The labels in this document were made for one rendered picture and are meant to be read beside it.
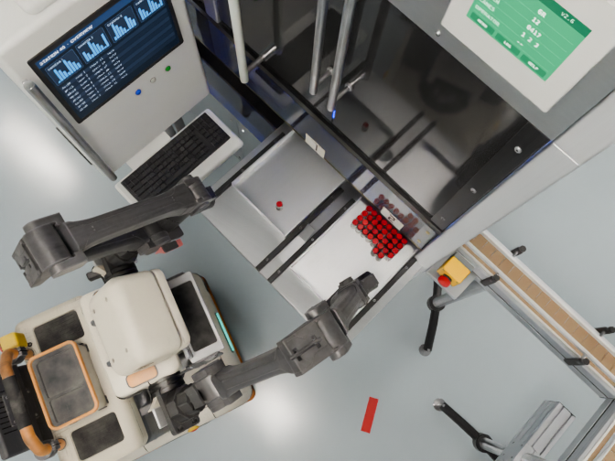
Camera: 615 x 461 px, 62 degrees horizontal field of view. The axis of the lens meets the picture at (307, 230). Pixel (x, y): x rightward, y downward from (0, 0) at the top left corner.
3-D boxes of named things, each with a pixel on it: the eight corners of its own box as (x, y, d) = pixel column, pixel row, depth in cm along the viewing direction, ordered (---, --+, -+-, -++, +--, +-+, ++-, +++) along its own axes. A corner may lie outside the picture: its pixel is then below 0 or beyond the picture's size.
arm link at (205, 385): (179, 391, 123) (190, 411, 123) (207, 377, 118) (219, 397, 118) (202, 375, 131) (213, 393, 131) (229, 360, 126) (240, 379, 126)
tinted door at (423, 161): (333, 124, 146) (364, -29, 89) (445, 229, 139) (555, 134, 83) (331, 125, 146) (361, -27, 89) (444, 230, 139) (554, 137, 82)
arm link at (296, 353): (285, 331, 93) (314, 379, 92) (329, 299, 102) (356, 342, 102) (185, 380, 124) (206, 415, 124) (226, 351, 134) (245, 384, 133)
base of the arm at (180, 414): (154, 391, 126) (172, 437, 123) (174, 379, 122) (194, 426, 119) (178, 380, 133) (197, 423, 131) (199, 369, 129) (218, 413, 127)
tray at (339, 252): (359, 199, 175) (361, 196, 172) (415, 251, 172) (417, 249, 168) (289, 268, 168) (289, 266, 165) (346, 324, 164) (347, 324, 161)
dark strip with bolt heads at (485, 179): (412, 237, 160) (530, 120, 84) (422, 247, 160) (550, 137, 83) (409, 240, 160) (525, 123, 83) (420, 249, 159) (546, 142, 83)
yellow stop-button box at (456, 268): (450, 255, 164) (458, 251, 157) (467, 272, 162) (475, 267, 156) (435, 272, 162) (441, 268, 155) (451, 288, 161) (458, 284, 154)
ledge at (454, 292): (452, 244, 175) (454, 242, 173) (480, 271, 173) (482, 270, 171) (425, 272, 172) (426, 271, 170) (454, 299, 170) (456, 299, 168)
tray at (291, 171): (302, 123, 182) (303, 119, 178) (355, 173, 178) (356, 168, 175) (231, 186, 175) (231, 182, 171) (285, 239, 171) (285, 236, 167)
